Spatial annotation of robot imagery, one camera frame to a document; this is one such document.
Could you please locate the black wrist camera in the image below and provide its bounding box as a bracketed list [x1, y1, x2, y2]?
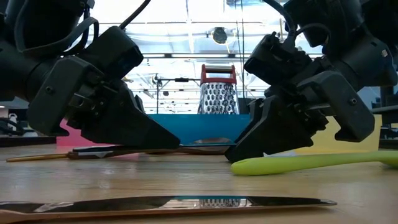
[79, 26, 144, 82]
[243, 32, 313, 85]

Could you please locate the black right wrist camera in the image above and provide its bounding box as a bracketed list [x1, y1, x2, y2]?
[243, 32, 313, 85]

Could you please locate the yellow plastic bin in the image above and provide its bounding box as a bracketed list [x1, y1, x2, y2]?
[295, 114, 382, 156]

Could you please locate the red-trimmed steel box grater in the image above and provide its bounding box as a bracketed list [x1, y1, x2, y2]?
[197, 64, 239, 115]

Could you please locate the black tripod stand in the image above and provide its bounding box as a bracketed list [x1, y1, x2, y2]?
[154, 73, 201, 114]

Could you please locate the dark wooden spoon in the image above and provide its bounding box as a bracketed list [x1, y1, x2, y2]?
[67, 138, 234, 160]

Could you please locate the dark side desk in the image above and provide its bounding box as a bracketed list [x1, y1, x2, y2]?
[371, 105, 398, 125]

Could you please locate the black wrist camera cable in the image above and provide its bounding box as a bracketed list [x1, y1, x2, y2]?
[118, 0, 153, 30]
[262, 0, 332, 47]

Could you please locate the black upright post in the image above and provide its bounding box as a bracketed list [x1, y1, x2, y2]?
[381, 86, 394, 108]

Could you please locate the dark low table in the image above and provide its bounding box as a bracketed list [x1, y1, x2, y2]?
[0, 135, 57, 147]

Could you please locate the green silicone spoon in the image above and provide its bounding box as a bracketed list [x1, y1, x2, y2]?
[230, 150, 398, 177]

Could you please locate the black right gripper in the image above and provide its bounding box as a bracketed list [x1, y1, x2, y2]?
[224, 70, 376, 163]

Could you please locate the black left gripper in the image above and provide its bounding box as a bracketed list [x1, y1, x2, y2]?
[26, 55, 181, 150]

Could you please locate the pink plastic bin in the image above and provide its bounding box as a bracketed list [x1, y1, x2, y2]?
[55, 119, 116, 147]

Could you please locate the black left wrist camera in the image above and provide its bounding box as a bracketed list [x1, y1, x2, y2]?
[79, 26, 144, 82]

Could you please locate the black monitor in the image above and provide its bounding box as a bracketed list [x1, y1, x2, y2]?
[239, 98, 259, 115]

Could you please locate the blue plastic bin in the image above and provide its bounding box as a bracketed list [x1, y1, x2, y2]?
[148, 113, 251, 146]

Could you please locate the small gold spoon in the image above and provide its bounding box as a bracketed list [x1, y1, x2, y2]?
[5, 152, 70, 162]

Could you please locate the black ceiling fixture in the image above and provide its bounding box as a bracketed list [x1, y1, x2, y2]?
[212, 27, 228, 45]

